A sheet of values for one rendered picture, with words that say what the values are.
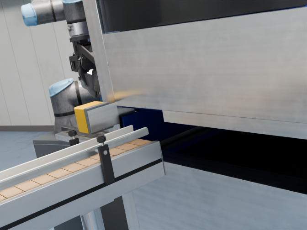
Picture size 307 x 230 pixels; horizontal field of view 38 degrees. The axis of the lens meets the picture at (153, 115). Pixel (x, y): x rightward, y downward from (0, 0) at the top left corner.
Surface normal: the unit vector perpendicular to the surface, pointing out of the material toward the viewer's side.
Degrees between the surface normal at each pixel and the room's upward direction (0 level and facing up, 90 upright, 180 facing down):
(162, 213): 90
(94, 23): 90
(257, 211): 90
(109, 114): 90
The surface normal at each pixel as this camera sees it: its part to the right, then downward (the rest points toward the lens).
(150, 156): 0.62, 0.07
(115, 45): -0.76, 0.27
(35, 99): -0.54, 0.28
